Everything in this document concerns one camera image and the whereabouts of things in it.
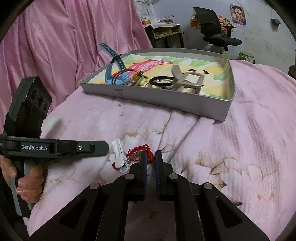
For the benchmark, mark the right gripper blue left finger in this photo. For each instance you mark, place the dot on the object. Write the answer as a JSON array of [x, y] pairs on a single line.
[[137, 186]]

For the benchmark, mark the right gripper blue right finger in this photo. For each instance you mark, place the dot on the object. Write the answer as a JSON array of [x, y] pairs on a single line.
[[164, 184]]

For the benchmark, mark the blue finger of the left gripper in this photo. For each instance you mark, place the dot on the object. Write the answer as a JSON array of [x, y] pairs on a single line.
[[87, 149]]

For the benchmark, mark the white plastic hair clip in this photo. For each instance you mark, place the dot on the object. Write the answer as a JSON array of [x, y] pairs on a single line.
[[118, 157]]

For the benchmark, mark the person's left hand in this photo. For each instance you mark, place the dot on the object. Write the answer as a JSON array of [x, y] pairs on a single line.
[[29, 187]]

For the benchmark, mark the pink floral bed sheet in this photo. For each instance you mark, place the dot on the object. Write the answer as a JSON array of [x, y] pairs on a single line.
[[250, 157]]

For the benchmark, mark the beige claw hair clip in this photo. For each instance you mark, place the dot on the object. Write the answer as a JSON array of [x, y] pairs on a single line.
[[188, 80]]

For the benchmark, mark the grey shallow cardboard box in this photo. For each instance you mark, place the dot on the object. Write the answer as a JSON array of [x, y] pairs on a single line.
[[164, 95]]

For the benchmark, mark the pink satin curtain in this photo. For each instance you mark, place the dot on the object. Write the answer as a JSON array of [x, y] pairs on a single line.
[[58, 41]]

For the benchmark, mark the colourful cartoon cloth liner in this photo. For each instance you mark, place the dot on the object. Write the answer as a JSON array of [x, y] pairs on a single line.
[[217, 73]]

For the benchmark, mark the wooden desk with clutter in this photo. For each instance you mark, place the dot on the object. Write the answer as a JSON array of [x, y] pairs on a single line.
[[161, 29]]

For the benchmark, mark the green plastic stool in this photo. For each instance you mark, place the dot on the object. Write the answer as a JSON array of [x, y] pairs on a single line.
[[246, 56]]

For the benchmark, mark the black office chair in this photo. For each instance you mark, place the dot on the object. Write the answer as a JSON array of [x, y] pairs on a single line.
[[216, 32]]

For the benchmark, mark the dark bag on floor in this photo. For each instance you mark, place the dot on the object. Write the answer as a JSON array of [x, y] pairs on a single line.
[[292, 71]]

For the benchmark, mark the anime character poster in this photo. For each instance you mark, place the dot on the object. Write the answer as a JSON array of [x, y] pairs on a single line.
[[237, 14]]

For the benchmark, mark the green small hanging pouch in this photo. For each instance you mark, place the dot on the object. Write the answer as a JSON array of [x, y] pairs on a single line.
[[275, 22]]

